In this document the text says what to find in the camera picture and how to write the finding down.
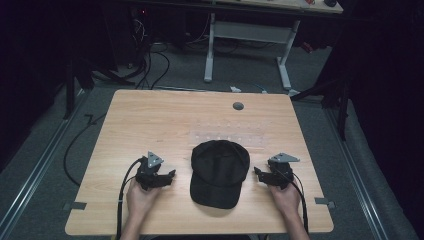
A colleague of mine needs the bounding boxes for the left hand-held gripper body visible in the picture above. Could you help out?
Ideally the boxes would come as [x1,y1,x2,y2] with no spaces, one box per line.
[134,151,165,191]

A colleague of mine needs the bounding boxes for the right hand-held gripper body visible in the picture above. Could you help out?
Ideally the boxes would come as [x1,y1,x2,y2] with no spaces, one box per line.
[266,152,301,191]

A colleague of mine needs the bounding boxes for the black baseball cap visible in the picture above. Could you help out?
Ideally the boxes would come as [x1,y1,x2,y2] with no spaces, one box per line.
[189,139,251,211]

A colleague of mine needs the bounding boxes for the person's left hand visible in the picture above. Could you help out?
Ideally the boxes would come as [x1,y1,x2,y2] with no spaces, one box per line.
[125,179,162,219]

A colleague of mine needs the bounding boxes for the person's right hand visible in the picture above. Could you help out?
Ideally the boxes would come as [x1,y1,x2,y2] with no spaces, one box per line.
[267,182,302,219]

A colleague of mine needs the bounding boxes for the grey tape strip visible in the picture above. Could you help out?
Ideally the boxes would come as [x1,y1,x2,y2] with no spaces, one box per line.
[314,196,337,210]
[62,201,88,212]

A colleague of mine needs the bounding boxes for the black tripod stand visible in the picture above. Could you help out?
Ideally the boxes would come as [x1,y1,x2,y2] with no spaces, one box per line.
[61,49,136,121]
[289,71,352,142]

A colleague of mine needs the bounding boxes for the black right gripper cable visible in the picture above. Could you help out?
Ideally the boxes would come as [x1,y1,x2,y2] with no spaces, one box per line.
[273,168,310,234]

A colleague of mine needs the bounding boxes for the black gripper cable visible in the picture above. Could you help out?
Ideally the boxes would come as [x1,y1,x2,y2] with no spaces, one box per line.
[115,158,144,240]
[273,168,310,234]

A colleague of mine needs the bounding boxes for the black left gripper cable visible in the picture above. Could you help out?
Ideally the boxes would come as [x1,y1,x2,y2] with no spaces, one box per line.
[115,158,144,240]

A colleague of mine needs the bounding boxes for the metal floor rail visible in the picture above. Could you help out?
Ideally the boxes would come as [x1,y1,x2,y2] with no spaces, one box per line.
[324,106,391,240]
[0,88,92,234]

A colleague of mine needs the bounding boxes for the black floor cable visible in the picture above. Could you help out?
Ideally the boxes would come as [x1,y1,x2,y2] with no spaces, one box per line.
[62,112,108,188]

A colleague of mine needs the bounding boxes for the bundle of black cables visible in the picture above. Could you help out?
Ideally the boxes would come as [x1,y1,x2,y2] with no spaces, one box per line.
[124,13,172,91]

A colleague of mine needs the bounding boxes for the white frame wooden desk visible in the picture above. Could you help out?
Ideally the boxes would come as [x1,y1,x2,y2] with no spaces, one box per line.
[202,0,345,92]

